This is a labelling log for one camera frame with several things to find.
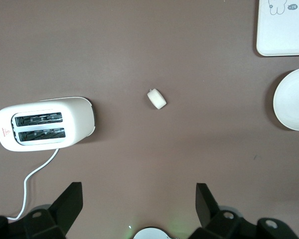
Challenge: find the cream tray with bear print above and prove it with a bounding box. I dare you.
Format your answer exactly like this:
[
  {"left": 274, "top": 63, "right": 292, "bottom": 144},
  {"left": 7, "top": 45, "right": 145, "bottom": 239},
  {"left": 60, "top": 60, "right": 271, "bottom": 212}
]
[{"left": 256, "top": 0, "right": 299, "bottom": 57}]

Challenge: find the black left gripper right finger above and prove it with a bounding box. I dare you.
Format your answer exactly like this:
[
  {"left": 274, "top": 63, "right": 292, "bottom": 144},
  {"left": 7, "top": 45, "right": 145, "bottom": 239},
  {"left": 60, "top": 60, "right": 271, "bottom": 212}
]
[{"left": 189, "top": 183, "right": 259, "bottom": 239}]

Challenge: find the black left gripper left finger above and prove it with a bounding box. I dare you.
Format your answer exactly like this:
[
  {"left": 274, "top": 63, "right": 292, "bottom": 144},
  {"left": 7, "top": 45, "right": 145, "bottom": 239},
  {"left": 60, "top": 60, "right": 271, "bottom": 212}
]
[{"left": 22, "top": 182, "right": 84, "bottom": 239}]

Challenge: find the white steamed bun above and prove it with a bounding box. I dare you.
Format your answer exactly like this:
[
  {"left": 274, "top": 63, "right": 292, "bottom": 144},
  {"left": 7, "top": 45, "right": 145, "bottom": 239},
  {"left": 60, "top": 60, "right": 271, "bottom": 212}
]
[{"left": 147, "top": 88, "right": 168, "bottom": 110}]

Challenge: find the white toaster power cord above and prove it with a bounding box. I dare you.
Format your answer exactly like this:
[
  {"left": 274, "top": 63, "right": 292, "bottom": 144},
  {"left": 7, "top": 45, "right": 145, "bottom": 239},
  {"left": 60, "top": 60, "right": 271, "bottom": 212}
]
[{"left": 6, "top": 148, "right": 59, "bottom": 221}]

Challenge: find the white round plate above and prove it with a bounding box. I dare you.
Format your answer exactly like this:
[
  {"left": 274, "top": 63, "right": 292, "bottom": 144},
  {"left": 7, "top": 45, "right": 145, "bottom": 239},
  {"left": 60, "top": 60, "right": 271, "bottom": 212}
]
[{"left": 273, "top": 66, "right": 299, "bottom": 131}]

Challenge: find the white two-slot toaster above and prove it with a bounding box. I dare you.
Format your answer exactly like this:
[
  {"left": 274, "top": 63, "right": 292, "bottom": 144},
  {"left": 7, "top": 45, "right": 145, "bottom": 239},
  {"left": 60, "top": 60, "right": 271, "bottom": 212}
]
[{"left": 0, "top": 96, "right": 98, "bottom": 152}]

